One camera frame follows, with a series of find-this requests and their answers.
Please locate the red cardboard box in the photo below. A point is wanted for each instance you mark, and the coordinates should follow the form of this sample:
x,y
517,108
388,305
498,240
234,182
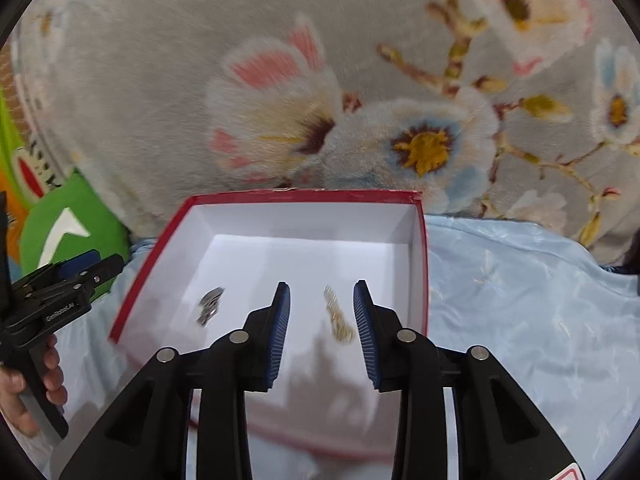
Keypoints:
x,y
300,260

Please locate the cartoon printed cloth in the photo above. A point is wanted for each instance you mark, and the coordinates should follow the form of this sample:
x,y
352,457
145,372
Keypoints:
x,y
25,160

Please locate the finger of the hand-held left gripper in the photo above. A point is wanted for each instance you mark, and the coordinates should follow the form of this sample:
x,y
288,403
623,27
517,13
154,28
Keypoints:
x,y
80,263
102,270

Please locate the person's left hand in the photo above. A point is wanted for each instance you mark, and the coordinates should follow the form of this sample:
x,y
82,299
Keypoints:
x,y
54,370

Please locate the light blue bed sheet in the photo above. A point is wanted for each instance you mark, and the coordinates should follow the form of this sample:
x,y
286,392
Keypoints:
x,y
510,310

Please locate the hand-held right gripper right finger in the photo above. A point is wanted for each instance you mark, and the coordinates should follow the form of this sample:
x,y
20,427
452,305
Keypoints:
x,y
363,325

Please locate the grey floral blanket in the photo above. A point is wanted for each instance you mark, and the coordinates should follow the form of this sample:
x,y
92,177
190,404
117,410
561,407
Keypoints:
x,y
200,60

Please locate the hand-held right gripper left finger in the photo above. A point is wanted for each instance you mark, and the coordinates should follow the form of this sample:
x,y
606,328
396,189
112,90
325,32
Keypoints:
x,y
281,320

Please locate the green pillow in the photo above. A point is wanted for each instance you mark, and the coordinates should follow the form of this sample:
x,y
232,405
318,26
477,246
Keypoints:
x,y
90,205

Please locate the silver jewelry piece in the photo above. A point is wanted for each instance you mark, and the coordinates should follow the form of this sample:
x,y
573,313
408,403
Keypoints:
x,y
210,306

